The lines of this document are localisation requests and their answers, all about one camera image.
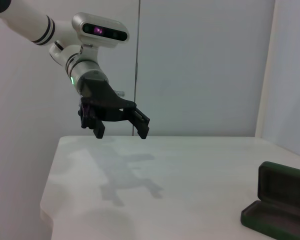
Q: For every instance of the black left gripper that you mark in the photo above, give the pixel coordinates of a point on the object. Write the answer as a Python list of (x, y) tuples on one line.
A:
[(102, 100)]

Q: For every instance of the green glasses case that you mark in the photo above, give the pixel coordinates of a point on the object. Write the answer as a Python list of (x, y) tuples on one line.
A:
[(277, 200)]

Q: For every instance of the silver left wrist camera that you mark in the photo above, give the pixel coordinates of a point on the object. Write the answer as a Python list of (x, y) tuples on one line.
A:
[(100, 30)]

